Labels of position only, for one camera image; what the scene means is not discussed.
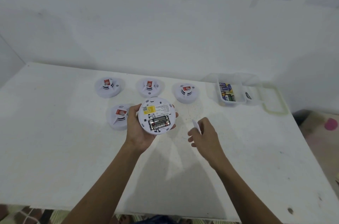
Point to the clear plastic container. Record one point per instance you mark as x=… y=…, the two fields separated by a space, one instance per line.
x=212 y=91
x=255 y=91

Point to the cream fabric with pink dots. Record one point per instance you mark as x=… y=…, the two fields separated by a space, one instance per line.
x=320 y=147

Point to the person's left hand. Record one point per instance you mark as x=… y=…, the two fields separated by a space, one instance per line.
x=133 y=133

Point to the person's right hand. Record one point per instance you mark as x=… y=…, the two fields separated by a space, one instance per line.
x=209 y=144

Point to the white battery cover plate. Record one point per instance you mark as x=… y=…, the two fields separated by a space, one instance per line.
x=196 y=125

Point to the person's right forearm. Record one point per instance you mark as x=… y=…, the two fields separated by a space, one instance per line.
x=246 y=197

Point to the clear lid with green rim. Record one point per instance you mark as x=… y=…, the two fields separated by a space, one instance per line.
x=284 y=104

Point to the person's left forearm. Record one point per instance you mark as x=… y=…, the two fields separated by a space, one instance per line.
x=103 y=186

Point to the pile of assorted batteries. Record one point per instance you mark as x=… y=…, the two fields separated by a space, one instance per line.
x=227 y=92

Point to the person's blue clothing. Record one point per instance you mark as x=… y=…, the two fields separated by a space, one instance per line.
x=159 y=219

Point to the black battery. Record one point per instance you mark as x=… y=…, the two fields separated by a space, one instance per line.
x=248 y=96
x=159 y=125
x=159 y=118

